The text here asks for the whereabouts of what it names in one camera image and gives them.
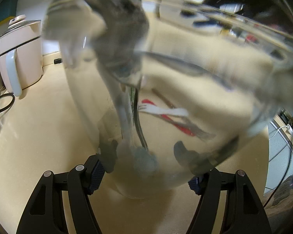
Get cream electric cooking pot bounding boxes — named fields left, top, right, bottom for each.
left=0, top=15, right=44, bottom=97

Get black floor cable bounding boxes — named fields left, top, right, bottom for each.
left=264, top=136, right=293, bottom=207

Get tall clear glass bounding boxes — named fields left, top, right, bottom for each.
left=41, top=0, right=293, bottom=199

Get long white cable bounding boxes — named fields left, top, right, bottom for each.
left=269, top=124, right=293, bottom=139

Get wooden chopstick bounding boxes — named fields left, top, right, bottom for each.
left=152, top=89, right=177, bottom=109

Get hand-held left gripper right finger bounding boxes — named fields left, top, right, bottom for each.
left=186, top=168, right=271, bottom=234

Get red plastic spoon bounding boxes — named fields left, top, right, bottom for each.
left=141, top=99, right=196, bottom=137

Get black griddle cable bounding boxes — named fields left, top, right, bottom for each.
left=0, top=93, right=16, bottom=116

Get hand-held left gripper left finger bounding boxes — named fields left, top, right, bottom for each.
left=16, top=155, right=105, bottom=234

